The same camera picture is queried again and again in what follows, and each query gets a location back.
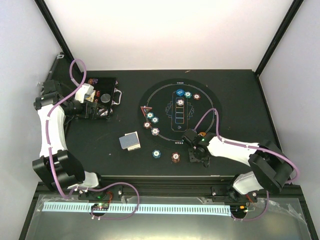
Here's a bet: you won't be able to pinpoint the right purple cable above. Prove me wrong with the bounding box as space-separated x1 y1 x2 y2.
192 108 300 222

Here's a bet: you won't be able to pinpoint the purple chips in case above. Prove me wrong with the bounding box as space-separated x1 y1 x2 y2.
88 78 99 85

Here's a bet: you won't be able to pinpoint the blue round blind button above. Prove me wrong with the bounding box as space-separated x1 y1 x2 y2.
175 89 185 98

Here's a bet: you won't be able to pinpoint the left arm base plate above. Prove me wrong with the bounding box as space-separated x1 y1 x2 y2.
78 185 123 202

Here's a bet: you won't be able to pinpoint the purple chip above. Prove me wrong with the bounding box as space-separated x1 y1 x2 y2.
151 128 160 136

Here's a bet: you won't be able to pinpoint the red-brown poker chip stack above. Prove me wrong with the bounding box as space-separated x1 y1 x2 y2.
171 152 180 163

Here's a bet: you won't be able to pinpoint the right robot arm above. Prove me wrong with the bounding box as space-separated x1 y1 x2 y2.
182 129 294 202

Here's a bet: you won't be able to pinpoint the round black poker mat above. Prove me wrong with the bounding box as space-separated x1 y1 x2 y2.
137 78 222 151

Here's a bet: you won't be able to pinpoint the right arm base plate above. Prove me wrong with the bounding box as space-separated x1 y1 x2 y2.
210 185 258 203

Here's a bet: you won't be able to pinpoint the purple chip mat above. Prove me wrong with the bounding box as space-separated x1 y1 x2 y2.
176 99 184 106

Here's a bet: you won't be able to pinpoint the red poker chip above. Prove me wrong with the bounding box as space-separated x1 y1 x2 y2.
143 122 151 129

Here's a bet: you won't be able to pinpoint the deck of playing cards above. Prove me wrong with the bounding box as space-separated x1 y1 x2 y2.
119 131 141 151

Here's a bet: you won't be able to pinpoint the light blue slotted strip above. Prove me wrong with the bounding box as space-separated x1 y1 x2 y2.
41 202 231 217

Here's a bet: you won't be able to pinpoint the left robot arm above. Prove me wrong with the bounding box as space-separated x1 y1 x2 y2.
32 80 108 200

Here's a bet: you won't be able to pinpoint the red triangular all-in button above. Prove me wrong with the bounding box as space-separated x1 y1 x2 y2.
140 106 152 116

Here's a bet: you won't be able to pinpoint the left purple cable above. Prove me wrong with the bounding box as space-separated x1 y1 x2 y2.
49 59 140 221

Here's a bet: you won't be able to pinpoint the black poker chip case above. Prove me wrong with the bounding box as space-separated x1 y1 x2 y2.
37 52 123 121

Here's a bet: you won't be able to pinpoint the teal poker chip stack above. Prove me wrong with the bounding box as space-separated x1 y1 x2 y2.
152 149 161 159

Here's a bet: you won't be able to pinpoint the clear dealer button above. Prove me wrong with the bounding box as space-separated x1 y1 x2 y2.
100 93 111 103

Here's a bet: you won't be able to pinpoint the purple cable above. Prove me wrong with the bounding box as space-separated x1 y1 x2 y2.
49 59 140 221
192 108 300 222

